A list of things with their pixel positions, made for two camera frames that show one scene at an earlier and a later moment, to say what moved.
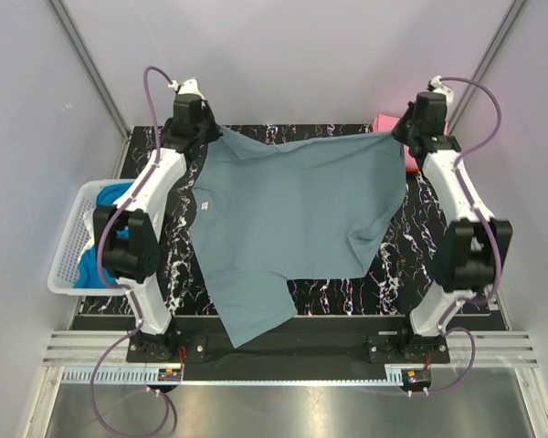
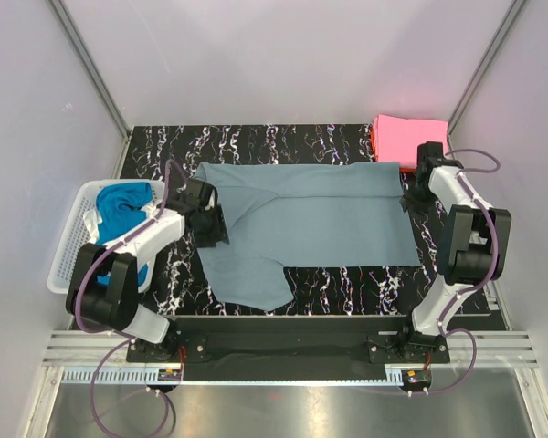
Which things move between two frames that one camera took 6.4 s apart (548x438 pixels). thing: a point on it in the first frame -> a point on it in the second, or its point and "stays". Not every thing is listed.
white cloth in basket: (89, 220) stays
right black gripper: (405, 130) -> (414, 197)
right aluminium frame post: (509, 19) stays
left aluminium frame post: (90, 67) stays
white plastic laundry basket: (74, 237) stays
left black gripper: (205, 132) -> (217, 226)
